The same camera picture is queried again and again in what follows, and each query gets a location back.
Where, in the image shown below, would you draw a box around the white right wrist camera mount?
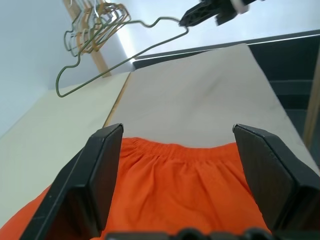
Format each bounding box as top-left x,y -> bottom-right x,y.
231,0 -> 266,15

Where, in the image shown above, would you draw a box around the wooden rack post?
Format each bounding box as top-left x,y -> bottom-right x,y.
303,66 -> 320,161
62,0 -> 112,79

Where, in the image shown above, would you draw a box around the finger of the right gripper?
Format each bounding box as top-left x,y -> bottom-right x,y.
178,0 -> 232,28

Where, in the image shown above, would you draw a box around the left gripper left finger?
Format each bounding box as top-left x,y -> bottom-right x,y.
18,122 -> 125,240

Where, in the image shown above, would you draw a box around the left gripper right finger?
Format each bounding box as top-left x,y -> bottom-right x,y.
231,122 -> 320,237

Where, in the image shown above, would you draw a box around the green wire hanger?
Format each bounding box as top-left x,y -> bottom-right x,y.
56,16 -> 189,98
64,0 -> 118,58

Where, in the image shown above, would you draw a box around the yellow wire hanger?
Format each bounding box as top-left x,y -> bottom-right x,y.
74,4 -> 123,54

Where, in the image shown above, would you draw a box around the orange shorts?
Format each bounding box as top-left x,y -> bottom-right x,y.
0,136 -> 273,240

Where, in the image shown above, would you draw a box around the wire clothes hangers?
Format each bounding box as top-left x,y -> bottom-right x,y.
82,2 -> 132,50

